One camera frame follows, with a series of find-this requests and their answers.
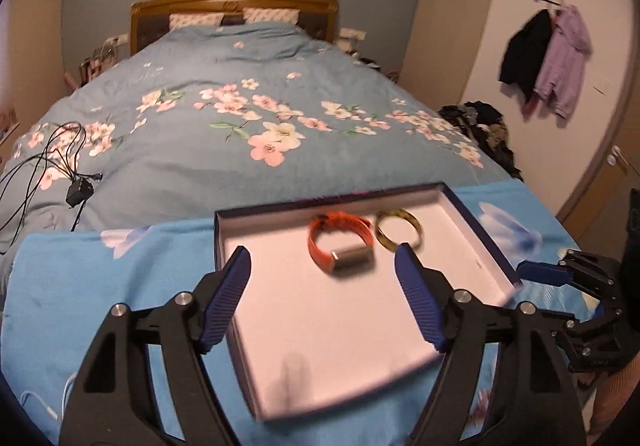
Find blue blossom duvet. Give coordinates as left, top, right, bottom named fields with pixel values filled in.
left=1, top=23, right=504, bottom=253

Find wall power socket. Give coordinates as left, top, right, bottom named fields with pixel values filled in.
left=340, top=28, right=367, bottom=42

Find blue floral blanket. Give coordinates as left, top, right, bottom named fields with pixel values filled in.
left=0, top=177, right=601, bottom=446

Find patterned pillow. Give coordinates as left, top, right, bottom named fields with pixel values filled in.
left=169, top=12, right=224, bottom=31
left=243, top=7, right=300, bottom=25

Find right patterned pillow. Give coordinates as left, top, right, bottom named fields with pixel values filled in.
left=243, top=7, right=300, bottom=25

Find navy white jewelry tray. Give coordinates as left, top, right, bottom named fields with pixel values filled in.
left=216, top=184, right=518, bottom=421

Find pink sleeve forearm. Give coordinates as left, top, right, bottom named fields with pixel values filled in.
left=588, top=356, right=640, bottom=444

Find yellow amber bangle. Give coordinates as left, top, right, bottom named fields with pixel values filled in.
left=374, top=209, right=424, bottom=252

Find dark clothes pile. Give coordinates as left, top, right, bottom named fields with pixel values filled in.
left=438, top=101, right=523, bottom=181

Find purple hanging jacket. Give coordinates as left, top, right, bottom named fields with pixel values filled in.
left=522, top=5, right=592, bottom=120

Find wooden headboard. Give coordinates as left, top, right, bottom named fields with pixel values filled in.
left=129, top=0, right=340, bottom=56

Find orange smart watch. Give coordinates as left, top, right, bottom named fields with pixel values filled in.
left=307, top=212, right=375, bottom=276

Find black hanging jacket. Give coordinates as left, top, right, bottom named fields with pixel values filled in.
left=498, top=9, right=553, bottom=102

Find left patterned pillow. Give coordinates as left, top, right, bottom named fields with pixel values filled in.
left=169, top=12, right=224, bottom=31

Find black charger cables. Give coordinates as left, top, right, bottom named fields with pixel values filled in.
left=0, top=121, right=104, bottom=257

